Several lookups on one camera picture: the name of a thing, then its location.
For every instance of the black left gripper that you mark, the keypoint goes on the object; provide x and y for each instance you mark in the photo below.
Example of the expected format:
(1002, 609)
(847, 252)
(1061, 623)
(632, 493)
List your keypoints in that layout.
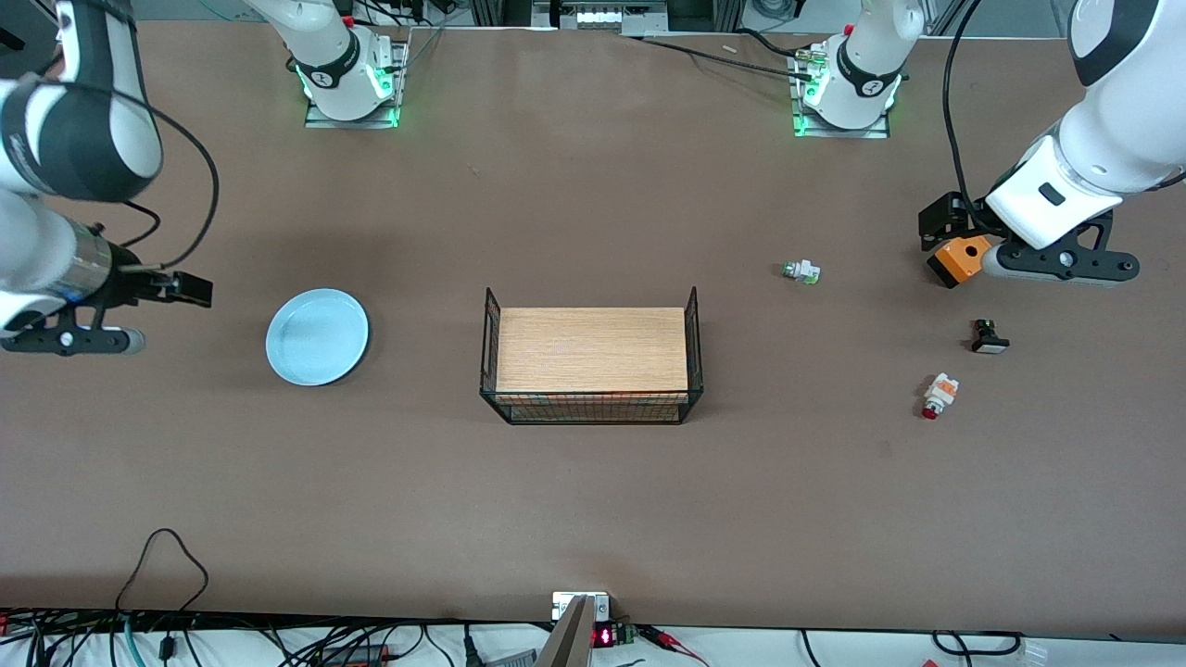
(949, 219)

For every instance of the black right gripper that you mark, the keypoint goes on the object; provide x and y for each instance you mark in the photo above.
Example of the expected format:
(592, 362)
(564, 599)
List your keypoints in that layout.
(130, 283)

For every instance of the light blue round plate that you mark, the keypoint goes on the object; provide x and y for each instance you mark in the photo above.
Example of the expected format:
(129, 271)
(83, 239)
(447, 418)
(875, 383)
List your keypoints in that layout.
(317, 337)

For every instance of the red push button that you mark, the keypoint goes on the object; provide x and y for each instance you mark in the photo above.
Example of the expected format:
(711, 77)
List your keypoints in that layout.
(939, 396)

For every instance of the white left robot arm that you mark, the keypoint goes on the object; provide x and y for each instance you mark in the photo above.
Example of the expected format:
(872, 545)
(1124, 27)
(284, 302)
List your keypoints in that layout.
(1112, 120)

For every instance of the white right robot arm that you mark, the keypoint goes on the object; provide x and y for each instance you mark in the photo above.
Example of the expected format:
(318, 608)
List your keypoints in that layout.
(28, 250)

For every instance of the orange button box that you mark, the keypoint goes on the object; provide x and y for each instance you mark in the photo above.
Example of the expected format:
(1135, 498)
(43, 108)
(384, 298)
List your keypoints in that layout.
(956, 262)

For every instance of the black push button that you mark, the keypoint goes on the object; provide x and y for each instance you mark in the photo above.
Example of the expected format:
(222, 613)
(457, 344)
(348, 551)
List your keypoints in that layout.
(989, 338)

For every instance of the green push button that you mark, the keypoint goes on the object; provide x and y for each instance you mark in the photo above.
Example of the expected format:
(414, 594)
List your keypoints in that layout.
(802, 271)

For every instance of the circuit board red display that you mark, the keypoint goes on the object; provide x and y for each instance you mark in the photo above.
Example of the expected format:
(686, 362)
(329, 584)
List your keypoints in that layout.
(613, 635)

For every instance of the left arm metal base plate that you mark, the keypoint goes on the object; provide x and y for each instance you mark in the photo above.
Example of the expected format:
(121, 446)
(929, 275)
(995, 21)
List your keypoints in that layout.
(839, 132)

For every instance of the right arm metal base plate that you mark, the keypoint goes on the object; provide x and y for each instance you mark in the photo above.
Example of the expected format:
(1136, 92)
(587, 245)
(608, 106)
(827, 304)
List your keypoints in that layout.
(324, 119)

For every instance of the silver metal mounting bracket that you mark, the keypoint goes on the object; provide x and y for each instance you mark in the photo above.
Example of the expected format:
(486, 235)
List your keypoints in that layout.
(567, 639)

